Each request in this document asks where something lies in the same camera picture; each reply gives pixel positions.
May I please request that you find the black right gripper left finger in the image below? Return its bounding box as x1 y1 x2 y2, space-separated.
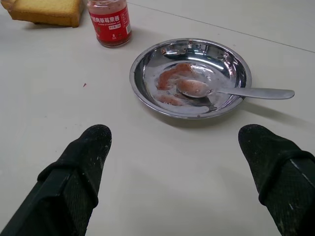
0 124 112 236

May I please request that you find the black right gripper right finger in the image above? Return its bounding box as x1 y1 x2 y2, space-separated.
238 124 315 236

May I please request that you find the reddish sauce residue with foam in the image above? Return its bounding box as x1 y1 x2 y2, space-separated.
156 62 193 106

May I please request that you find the strawberry jam jar red label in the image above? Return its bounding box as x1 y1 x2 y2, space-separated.
88 0 133 49

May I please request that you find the slice of toast bread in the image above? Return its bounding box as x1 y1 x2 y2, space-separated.
6 0 82 29

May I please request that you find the stainless steel spoon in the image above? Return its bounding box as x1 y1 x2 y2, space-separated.
176 79 295 100

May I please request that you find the round stainless steel plate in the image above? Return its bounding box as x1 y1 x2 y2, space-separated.
129 37 252 120

